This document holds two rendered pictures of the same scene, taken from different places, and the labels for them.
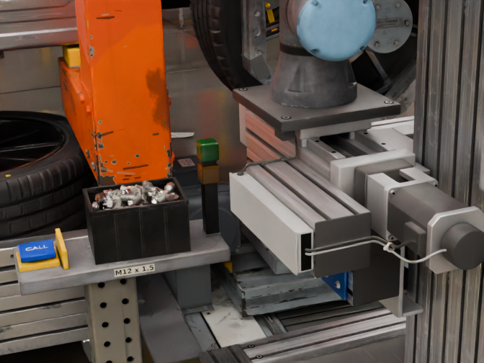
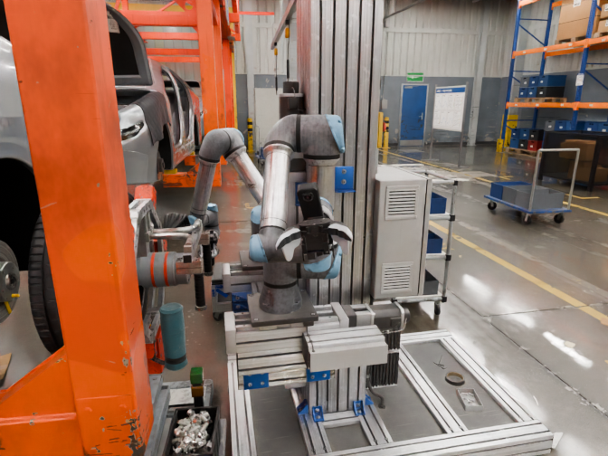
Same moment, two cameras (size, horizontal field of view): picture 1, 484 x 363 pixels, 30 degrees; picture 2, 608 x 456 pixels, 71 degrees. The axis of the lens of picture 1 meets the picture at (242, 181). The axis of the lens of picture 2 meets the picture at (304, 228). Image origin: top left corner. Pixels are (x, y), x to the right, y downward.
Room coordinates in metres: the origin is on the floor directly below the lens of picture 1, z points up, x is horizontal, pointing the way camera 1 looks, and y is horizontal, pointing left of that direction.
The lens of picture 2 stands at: (1.22, 1.21, 1.50)
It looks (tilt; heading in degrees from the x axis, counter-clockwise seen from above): 16 degrees down; 279
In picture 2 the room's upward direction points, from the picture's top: straight up
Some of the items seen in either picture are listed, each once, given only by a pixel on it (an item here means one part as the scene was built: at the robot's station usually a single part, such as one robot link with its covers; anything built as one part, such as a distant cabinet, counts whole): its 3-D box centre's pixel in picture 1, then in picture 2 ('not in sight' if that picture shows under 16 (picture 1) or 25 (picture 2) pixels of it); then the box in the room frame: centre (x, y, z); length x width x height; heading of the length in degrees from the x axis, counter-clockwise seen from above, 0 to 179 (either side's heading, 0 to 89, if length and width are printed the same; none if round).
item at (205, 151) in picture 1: (207, 150); (196, 375); (1.77, 0.07, 0.64); 0.04 x 0.04 x 0.04; 17
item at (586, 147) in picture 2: not in sight; (584, 158); (-2.66, -7.66, 0.49); 1.26 x 0.85 x 0.97; 112
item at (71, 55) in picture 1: (89, 51); not in sight; (2.43, 0.40, 0.71); 0.14 x 0.14 x 0.05; 17
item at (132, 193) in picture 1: (136, 217); (194, 443); (1.72, 0.22, 0.51); 0.20 x 0.14 x 0.13; 105
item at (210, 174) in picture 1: (208, 172); (197, 388); (1.77, 0.07, 0.59); 0.04 x 0.04 x 0.04; 17
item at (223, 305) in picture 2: not in sight; (240, 290); (2.16, -1.58, 0.17); 0.43 x 0.36 x 0.34; 19
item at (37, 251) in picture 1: (37, 253); not in sight; (1.66, 0.42, 0.47); 0.07 x 0.07 x 0.02; 17
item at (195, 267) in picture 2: not in sight; (189, 265); (1.88, -0.17, 0.93); 0.09 x 0.05 x 0.05; 17
